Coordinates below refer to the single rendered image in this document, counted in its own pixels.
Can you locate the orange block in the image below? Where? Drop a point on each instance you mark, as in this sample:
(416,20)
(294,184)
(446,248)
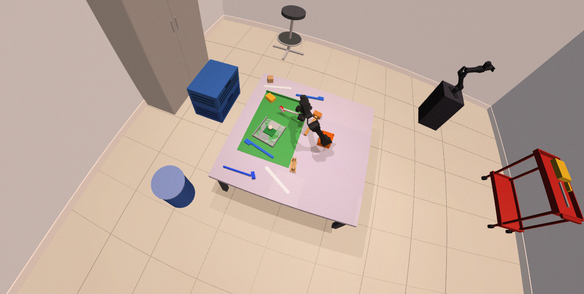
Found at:
(270,98)

